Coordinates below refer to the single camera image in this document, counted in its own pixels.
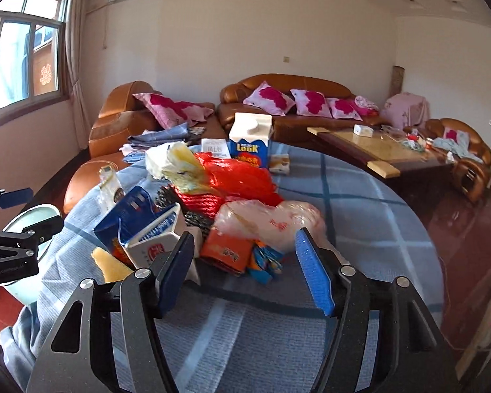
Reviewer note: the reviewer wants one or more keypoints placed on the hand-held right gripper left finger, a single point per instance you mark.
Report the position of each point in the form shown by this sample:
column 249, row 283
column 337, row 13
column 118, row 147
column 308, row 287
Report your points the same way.
column 176, row 268

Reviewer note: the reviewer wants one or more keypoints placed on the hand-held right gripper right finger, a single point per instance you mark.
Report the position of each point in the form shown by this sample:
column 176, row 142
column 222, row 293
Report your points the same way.
column 316, row 272

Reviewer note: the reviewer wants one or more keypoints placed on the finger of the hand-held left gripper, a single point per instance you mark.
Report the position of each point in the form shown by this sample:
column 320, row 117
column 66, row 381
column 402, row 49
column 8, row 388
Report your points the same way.
column 41, row 227
column 15, row 197

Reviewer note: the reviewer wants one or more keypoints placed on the blue and orange wrapper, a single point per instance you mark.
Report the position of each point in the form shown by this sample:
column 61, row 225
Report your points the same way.
column 266, row 264

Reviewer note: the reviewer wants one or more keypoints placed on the orange snack packet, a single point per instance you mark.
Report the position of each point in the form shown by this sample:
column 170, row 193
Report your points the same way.
column 225, row 251

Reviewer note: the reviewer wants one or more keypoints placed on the black foam net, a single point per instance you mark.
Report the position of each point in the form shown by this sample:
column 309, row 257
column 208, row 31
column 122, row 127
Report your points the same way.
column 167, row 200

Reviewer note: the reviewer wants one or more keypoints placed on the red mesh bag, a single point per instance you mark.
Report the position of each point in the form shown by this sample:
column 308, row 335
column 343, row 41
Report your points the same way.
column 237, row 178

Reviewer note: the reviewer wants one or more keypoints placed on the white carton blue print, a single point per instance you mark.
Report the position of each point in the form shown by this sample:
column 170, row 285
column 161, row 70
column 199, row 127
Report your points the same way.
column 155, row 241

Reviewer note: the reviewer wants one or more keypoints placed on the red foam net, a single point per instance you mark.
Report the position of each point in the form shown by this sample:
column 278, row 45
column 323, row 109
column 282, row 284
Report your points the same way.
column 202, row 206

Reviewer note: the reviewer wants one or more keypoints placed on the yellow sponge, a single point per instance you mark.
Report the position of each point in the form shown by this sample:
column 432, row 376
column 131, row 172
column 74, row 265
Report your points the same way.
column 108, row 266

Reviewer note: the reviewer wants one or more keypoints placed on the blue cardboard box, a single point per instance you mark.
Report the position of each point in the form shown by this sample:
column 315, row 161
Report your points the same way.
column 125, row 217

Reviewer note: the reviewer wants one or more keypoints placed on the clear plastic bag red print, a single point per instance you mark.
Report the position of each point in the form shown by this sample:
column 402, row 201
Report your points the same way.
column 253, row 223

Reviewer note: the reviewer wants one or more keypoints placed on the blue plaid tablecloth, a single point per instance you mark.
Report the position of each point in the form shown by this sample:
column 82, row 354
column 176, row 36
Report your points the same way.
column 352, row 200

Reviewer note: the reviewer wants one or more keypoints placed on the clear snack packet brown label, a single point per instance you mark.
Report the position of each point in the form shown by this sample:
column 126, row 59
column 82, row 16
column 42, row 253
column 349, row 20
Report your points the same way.
column 111, row 188

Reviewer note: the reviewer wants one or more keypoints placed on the yellow and white plastic bag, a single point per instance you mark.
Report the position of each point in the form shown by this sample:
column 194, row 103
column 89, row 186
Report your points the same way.
column 176, row 163

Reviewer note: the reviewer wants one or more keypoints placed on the small brown and white carton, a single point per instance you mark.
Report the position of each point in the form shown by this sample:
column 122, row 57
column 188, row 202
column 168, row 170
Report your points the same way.
column 279, row 164

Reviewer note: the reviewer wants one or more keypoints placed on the brown leather chaise sofa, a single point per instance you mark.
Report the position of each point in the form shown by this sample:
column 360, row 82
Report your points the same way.
column 118, row 129

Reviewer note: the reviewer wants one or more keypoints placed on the white cardboard box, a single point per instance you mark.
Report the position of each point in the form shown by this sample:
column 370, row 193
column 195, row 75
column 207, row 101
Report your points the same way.
column 213, row 147

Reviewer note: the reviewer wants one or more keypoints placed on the folded blue plaid cloth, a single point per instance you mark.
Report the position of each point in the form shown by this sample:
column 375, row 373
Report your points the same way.
column 163, row 137

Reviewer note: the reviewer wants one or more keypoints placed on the wooden coffee table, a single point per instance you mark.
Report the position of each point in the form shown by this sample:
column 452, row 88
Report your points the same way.
column 364, row 147

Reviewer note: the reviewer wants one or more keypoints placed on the blue and white milk carton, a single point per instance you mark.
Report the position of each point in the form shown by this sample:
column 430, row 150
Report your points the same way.
column 247, row 151

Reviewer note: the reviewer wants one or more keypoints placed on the window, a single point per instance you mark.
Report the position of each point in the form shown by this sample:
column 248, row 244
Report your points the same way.
column 20, row 49

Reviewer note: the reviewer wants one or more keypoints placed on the small white box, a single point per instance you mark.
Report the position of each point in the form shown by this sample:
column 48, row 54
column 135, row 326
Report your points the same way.
column 362, row 129

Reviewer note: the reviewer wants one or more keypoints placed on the long pink flowered pillow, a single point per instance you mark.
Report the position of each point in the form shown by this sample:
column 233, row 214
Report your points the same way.
column 167, row 108

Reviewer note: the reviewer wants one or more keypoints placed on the beige curtain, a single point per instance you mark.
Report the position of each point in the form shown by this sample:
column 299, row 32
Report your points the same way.
column 78, row 49

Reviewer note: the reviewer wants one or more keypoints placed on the small pink patterned cushion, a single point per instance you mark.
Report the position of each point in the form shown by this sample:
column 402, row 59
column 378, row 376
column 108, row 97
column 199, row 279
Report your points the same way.
column 366, row 104

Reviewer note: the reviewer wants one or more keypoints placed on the brown leather armchair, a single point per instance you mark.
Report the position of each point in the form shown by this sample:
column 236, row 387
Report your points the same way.
column 472, row 172

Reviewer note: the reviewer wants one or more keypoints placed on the pink cloth covered furniture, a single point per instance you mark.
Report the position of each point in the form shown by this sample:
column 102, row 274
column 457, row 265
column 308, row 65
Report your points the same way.
column 405, row 108

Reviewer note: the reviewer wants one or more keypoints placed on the brown leather three-seat sofa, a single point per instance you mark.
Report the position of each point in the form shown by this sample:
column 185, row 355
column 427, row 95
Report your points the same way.
column 307, row 84

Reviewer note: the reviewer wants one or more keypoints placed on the light blue cloth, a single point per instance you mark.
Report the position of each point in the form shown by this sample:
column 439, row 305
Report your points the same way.
column 458, row 147

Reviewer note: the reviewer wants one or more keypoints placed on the small pink flowered pillow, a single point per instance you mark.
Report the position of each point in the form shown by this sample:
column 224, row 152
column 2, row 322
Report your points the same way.
column 455, row 135

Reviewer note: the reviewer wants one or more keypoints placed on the tan rolled mat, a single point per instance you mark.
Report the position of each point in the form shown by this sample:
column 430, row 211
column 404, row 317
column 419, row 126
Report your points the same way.
column 397, row 80

